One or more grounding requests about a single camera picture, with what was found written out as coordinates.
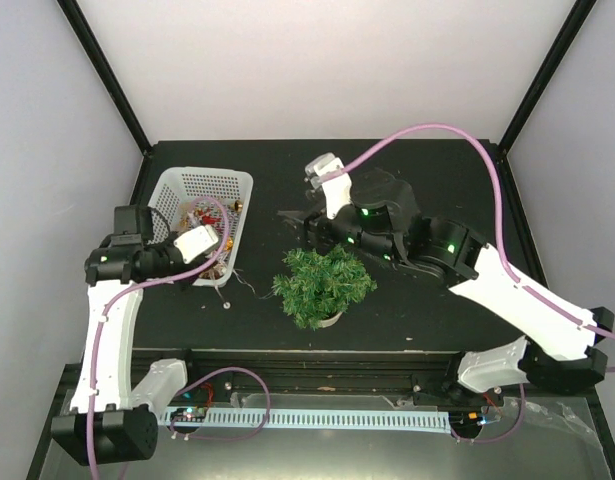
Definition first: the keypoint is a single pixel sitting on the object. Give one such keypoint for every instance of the gold bell ornament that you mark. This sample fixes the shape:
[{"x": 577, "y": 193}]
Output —
[{"x": 237, "y": 206}]

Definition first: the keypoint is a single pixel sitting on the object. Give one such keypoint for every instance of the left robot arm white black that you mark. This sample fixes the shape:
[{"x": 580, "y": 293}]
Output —
[{"x": 108, "y": 419}]

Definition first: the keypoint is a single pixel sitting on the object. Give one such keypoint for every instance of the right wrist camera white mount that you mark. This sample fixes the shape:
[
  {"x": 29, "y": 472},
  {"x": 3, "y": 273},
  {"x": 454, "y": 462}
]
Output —
[{"x": 325, "y": 173}]

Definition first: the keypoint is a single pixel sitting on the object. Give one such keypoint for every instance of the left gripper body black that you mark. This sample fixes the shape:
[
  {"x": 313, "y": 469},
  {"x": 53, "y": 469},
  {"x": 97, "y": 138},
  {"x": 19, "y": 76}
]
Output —
[{"x": 183, "y": 283}]

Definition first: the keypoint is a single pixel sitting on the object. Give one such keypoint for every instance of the white tree pot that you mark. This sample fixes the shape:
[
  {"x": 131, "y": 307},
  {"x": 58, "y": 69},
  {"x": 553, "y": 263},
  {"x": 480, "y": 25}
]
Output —
[{"x": 326, "y": 323}]

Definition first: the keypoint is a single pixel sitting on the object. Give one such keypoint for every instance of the fairy light string white bulbs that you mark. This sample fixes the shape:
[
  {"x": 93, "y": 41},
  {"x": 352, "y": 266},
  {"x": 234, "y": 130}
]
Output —
[{"x": 237, "y": 285}]

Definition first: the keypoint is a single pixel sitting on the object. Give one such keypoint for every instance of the light blue slotted cable duct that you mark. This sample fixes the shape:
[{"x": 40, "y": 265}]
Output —
[{"x": 308, "y": 419}]

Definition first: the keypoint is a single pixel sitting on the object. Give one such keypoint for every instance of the red star ornament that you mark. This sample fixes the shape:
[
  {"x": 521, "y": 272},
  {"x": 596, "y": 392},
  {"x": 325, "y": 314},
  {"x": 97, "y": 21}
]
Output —
[{"x": 208, "y": 218}]

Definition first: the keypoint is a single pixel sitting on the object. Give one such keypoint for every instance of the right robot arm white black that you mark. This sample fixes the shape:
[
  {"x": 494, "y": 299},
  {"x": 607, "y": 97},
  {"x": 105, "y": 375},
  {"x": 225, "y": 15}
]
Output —
[{"x": 378, "y": 214}]

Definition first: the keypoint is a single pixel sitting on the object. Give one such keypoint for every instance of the black frame post right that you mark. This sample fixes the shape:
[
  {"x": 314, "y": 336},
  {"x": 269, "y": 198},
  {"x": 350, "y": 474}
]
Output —
[{"x": 569, "y": 30}]

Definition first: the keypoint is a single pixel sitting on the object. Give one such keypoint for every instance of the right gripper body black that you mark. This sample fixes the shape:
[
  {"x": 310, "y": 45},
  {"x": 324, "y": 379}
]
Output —
[{"x": 313, "y": 227}]

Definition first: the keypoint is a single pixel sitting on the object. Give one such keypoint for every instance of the white plastic perforated basket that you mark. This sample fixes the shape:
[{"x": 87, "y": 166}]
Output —
[{"x": 185, "y": 197}]

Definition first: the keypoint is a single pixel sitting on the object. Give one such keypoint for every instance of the small green christmas tree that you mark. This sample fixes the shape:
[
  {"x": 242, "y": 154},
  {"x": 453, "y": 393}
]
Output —
[{"x": 319, "y": 287}]

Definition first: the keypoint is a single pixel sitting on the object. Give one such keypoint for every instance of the black frame post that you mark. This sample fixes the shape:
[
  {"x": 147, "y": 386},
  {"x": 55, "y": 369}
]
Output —
[
  {"x": 79, "y": 24},
  {"x": 569, "y": 30}
]

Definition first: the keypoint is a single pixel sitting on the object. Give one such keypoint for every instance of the black frame post left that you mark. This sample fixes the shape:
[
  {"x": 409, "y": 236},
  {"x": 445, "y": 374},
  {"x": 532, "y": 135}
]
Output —
[{"x": 79, "y": 24}]

